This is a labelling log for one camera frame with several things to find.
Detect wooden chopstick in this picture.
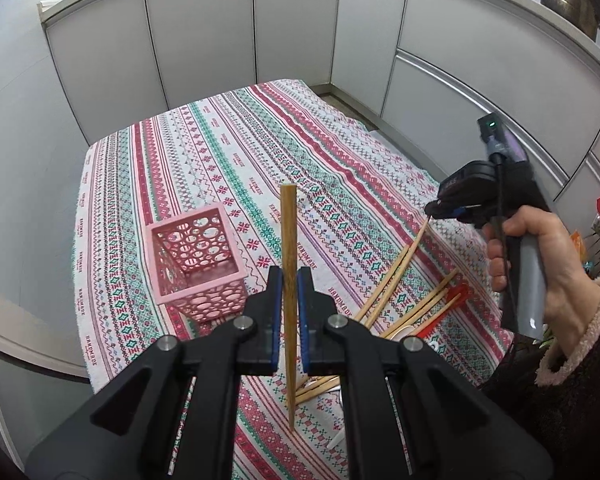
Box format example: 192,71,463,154
386,289,450,340
380,269,458,338
296,376,340,404
279,184,297,432
354,219,429,321
356,243,417,328

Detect red plastic spoon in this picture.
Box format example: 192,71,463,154
413,283,469,336

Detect white kitchen cabinets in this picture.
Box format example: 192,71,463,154
40,0,600,223

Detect person right hand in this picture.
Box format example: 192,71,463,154
482,206,600,356

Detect patterned striped tablecloth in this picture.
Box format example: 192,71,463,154
72,77,515,480

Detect pink perforated utensil holder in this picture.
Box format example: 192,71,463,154
144,203,247,323

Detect dark floor mat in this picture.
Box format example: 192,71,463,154
311,84,377,130

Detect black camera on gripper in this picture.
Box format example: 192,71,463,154
477,113,529,164

